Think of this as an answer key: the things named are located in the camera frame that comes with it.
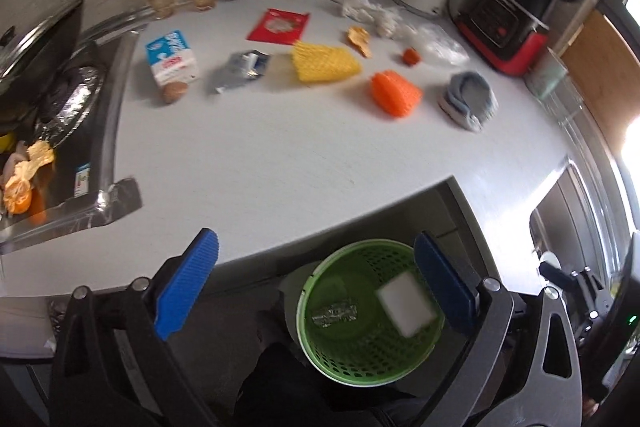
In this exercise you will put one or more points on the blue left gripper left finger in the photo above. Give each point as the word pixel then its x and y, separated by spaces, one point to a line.
pixel 177 296

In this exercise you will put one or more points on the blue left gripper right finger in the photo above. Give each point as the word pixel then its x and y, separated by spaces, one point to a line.
pixel 454 297

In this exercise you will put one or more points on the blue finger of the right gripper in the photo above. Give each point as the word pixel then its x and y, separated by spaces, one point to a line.
pixel 556 276

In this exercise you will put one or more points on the white square sponge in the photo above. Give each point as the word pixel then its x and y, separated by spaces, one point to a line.
pixel 406 304

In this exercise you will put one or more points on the brown egg shell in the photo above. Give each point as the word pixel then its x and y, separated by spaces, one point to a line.
pixel 173 91

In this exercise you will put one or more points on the grey blue cloth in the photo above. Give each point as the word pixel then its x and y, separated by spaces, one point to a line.
pixel 469 101

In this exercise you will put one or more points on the orange foam fruit net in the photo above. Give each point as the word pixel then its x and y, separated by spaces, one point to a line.
pixel 396 95

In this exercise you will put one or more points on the white blue milk carton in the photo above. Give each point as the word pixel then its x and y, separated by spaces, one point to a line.
pixel 171 59

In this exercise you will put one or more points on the silver foil wrapper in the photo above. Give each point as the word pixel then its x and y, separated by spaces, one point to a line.
pixel 242 68

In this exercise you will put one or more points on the small red bottle cap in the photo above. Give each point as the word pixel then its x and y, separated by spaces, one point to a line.
pixel 411 57

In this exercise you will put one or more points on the clear plastic bag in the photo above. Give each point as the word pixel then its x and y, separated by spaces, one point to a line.
pixel 434 45

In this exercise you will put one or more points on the green mesh trash basket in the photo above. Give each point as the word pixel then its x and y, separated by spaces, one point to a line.
pixel 368 352

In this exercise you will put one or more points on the crumpled foil in basket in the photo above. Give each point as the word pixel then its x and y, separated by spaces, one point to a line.
pixel 342 312

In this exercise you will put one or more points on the gas stove top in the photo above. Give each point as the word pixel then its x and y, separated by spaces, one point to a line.
pixel 78 190

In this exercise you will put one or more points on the glass cup with print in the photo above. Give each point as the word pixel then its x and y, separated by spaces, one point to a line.
pixel 545 75

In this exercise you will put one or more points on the orange peels on stove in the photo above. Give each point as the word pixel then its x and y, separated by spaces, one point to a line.
pixel 19 171

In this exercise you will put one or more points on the wooden cutting board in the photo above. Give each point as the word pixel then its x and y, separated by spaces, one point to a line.
pixel 606 73

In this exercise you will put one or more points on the orange peel piece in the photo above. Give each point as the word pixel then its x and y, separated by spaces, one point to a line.
pixel 359 39

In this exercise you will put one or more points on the black wok with lid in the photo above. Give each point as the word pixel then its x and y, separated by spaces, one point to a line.
pixel 30 61

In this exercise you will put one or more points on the red snack packet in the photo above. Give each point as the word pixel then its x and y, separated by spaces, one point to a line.
pixel 279 27

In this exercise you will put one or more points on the crumpled white tissue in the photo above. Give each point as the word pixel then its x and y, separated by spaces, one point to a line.
pixel 385 20

